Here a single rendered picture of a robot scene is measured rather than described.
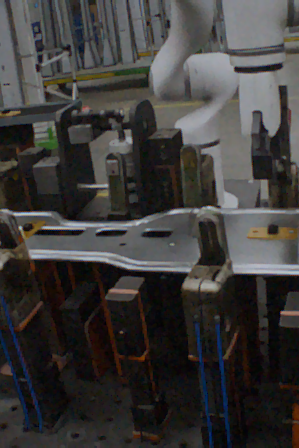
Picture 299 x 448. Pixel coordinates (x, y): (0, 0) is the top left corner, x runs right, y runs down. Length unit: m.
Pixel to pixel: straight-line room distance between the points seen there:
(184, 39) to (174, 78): 0.12
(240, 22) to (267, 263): 0.35
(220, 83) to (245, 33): 0.66
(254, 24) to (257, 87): 0.09
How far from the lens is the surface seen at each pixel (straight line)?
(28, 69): 7.65
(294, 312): 0.79
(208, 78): 1.47
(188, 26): 1.36
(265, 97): 0.84
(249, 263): 0.88
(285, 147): 1.05
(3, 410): 1.17
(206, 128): 1.50
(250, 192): 1.71
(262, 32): 0.83
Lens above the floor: 1.41
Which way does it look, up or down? 23 degrees down
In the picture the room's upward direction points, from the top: 9 degrees counter-clockwise
